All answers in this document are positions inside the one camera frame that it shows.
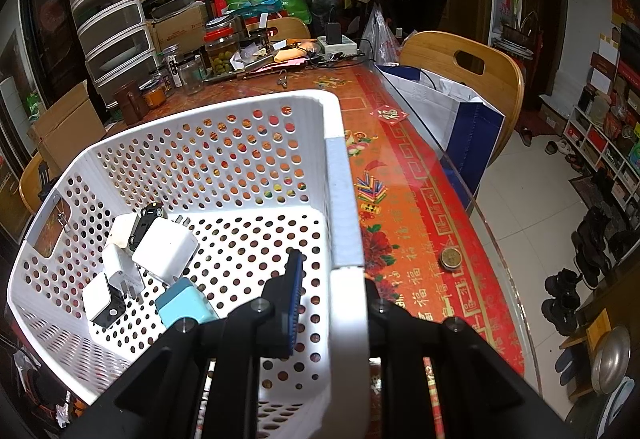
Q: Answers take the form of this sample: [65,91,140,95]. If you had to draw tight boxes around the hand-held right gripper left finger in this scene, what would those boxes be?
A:
[60,248,306,439]

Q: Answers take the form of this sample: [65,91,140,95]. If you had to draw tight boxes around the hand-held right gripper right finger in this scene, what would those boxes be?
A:
[364,279,551,439]

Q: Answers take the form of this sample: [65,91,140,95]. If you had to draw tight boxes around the light blue charger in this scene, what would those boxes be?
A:
[154,278,220,327]

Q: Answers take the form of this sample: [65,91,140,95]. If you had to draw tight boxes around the white perforated plastic basket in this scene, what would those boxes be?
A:
[6,89,371,439]

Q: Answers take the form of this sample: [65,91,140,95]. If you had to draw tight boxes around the large white charger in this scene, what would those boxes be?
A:
[131,219,200,285]

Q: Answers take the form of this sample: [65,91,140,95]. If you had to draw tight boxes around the black toy car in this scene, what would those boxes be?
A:
[127,203,165,250]

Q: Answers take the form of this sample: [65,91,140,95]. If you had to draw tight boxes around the white charger black face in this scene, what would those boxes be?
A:
[82,274,128,331]

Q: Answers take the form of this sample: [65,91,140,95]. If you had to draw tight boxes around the black shoes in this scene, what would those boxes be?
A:
[541,269,583,337]

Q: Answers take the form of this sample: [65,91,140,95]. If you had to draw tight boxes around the red diamond paper sticker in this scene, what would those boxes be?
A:
[370,104,410,126]

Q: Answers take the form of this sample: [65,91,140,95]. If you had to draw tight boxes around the metal bowl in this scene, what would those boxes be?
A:
[591,325,632,395]

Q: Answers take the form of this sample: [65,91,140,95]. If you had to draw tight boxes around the white and blue paper bag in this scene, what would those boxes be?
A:
[375,64,503,212]

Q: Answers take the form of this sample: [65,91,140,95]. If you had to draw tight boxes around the orange jar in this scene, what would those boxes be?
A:
[141,81,168,108]

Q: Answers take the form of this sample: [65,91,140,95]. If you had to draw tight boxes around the empty glass jar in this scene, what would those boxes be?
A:
[177,55,205,94]

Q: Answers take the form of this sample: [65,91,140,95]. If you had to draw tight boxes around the brown ceramic jug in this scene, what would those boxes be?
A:
[112,80,151,126]

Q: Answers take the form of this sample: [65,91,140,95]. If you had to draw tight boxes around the red lid glass jar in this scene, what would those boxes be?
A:
[204,23,238,74]

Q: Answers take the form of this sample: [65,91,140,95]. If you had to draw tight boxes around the white power strip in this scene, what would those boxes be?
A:
[317,35,360,54]

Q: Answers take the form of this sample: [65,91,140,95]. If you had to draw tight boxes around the black striped plastic object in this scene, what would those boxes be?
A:
[39,159,57,200]

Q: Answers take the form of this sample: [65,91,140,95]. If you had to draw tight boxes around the white plastic bag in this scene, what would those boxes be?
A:
[361,4,401,64]

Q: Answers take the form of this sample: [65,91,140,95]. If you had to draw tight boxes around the white cube storage shelf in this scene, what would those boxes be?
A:
[565,84,640,210]

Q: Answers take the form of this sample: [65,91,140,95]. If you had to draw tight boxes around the open cardboard box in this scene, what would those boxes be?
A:
[27,81,108,174]

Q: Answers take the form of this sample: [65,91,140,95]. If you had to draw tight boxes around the brown cardboard box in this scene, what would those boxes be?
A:
[150,4,211,54]

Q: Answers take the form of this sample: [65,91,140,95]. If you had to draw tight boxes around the white plastic drawer tower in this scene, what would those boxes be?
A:
[67,0,161,94]

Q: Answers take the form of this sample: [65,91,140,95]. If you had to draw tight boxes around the potted plant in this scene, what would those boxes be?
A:
[502,0,543,44]

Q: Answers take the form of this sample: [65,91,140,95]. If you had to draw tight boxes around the dark wooden mirrored cabinet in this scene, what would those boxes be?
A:
[0,0,96,240]

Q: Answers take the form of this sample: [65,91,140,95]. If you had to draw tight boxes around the wooden chair with handle hole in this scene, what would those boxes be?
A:
[400,31,525,170]

